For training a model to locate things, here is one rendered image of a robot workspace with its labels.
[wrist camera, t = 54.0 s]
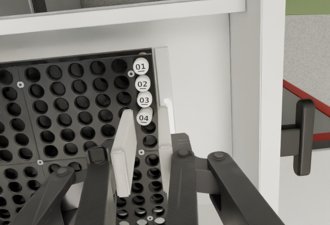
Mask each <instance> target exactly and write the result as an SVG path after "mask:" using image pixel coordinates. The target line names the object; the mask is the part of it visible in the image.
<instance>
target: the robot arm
mask: <svg viewBox="0 0 330 225"><path fill-rule="evenodd" d="M158 134H159V155H160V164H161V173H162V182H163V191H165V193H168V202H167V212H166V223H165V225H199V223H198V204H197V203H198V201H197V193H205V194H209V197H210V200H211V202H212V204H213V206H214V208H215V210H216V211H217V213H218V215H219V217H220V219H221V221H222V223H223V225H285V224H284V222H283V221H282V220H281V219H280V217H279V216H278V215H277V214H276V212H275V211H274V210H273V209H272V208H271V206H270V205H269V204H268V203H267V201H266V200H265V199H264V198H263V196H262V195H261V194H260V193H259V191H258V190H257V189H256V187H255V186H254V185H253V184H252V182H251V181H250V180H249V179H248V177H247V176H246V175H245V174H244V172H243V171H242V170H241V169H240V167H239V166H238V165H237V163H236V162H235V161H234V160H233V158H232V157H231V156H230V155H229V154H228V153H226V152H223V151H215V152H212V153H210V154H208V156H207V158H200V157H197V156H195V155H194V152H193V151H192V147H191V143H190V139H189V135H187V134H186V133H175V134H171V133H170V125H169V117H168V108H167V107H166V106H159V108H158ZM136 148H137V137H136V130H135V122H134V115H133V110H131V109H127V110H124V111H123V113H122V116H121V119H120V123H119V126H118V129H117V133H116V136H115V139H114V140H110V141H104V142H103V143H101V144H100V145H96V146H93V147H90V148H89V149H87V150H86V152H85V153H86V158H87V163H88V166H87V169H84V170H81V171H78V172H75V170H74V168H73V167H61V168H58V169H56V170H54V171H53V172H52V173H51V174H50V176H49V177H48V178H47V179H46V180H45V181H44V183H43V184H42V185H41V186H40V187H39V189H38V190H37V191H36V192H35V193H34V195H33V196H32V197H31V198H30V199H29V200H28V202H27V203H26V204H25V205H24V206H23V208H22V209H21V210H20V211H19V212H18V214H17V215H16V216H15V217H14V218H13V220H12V221H11V222H10V223H9V224H8V225H116V200H117V198H116V192H115V191H117V196H119V197H128V196H129V195H130V193H131V186H132V179H133V171H134V163H135V156H136Z"/></svg>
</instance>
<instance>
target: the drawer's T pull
mask: <svg viewBox="0 0 330 225"><path fill-rule="evenodd" d="M314 116H315V104H314V102H313V101H312V100H311V99H300V100H298V102H297V104H296V121H295V124H287V125H281V140H280V157H285V156H294V159H293V170H294V173H295V174H296V175H297V176H307V175H309V174H310V169H311V156H312V143H313V129H314Z"/></svg>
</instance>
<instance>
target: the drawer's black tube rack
mask: <svg viewBox="0 0 330 225"><path fill-rule="evenodd" d="M141 52H145V53H147V54H149V53H151V54H152V48H142V49H132V50H122V51H112V52H102V53H91V54H82V55H71V56H57V57H47V58H37V59H27V60H17V61H7V62H0V225H8V224H9V223H10V222H11V221H12V220H13V218H14V217H15V216H16V215H17V214H18V212H19V211H20V210H21V209H22V208H23V206H24V205H25V204H26V203H27V202H28V200H29V199H30V198H31V197H32V196H33V195H34V193H35V192H36V191H37V190H38V189H39V187H40V186H41V185H42V184H43V183H44V181H45V180H46V179H47V178H48V177H49V176H50V174H51V173H52V172H53V171H54V170H56V169H58V168H61V167H73V168H74V170H75V172H78V171H81V170H84V169H87V166H88V163H87V158H86V153H85V152H86V150H87V149H89V148H90V147H93V146H96V145H100V144H101V143H103V142H104V141H110V140H114V139H115V136H116V133H117V129H118V126H119V123H120V119H121V116H122V113H123V111H124V110H127V109H131V110H133V115H134V122H135V130H136V137H137V148H136V156H135V163H134V171H133V179H132V186H131V193H130V195H129V196H128V197H119V196H117V191H115V192H116V198H117V200H116V225H120V224H119V223H120V222H123V221H125V222H128V223H129V225H139V224H138V223H137V221H138V220H146V221H147V224H145V225H151V220H153V217H152V216H150V214H149V206H148V199H147V191H146V184H145V176H144V169H143V161H142V155H143V154H144V153H145V152H155V151H159V150H152V151H144V150H142V149H141V146H140V139H139V131H138V121H137V113H136V106H135V98H134V90H133V83H132V77H133V76H134V75H135V73H134V71H131V68H130V60H129V56H130V55H138V54H139V53H141ZM152 62H153V55H152ZM153 72H154V64H153ZM154 81H155V73H154ZM155 91H156V83H155ZM156 95H157V92H156ZM156 100H157V96H156ZM157 108H158V101H157ZM137 212H144V213H143V214H138V213H137ZM125 213H127V215H124V216H121V215H119V214H125Z"/></svg>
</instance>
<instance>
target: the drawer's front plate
mask: <svg viewBox="0 0 330 225"><path fill-rule="evenodd" d="M285 1H286V0H246V10H245V12H236V13H230V14H229V33H230V77H231V122H232V158H233V160H234V161H235V162H236V163H237V165H238V166H239V167H240V169H241V170H242V171H243V172H244V174H245V175H246V176H247V177H248V179H249V180H250V181H251V182H252V184H253V185H254V186H255V187H256V189H257V190H258V191H259V193H260V194H261V195H262V196H263V198H264V199H265V200H266V201H267V203H268V204H269V205H270V206H271V208H272V209H273V210H274V211H275V212H276V214H277V215H278V195H279V167H280V140H281V112H282V84H283V57H284V29H285Z"/></svg>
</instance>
